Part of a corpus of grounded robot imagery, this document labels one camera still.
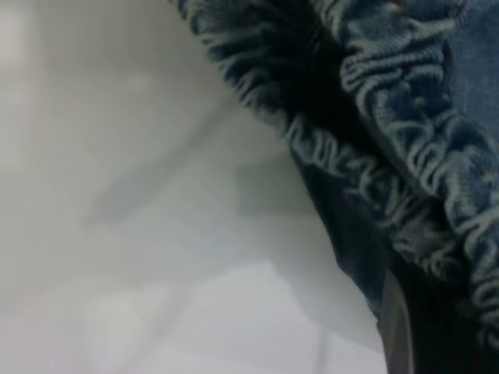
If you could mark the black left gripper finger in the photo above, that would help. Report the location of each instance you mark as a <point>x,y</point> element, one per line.
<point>432,335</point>

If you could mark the blue denim pants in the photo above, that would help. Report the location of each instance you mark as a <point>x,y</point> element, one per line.
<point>409,117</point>

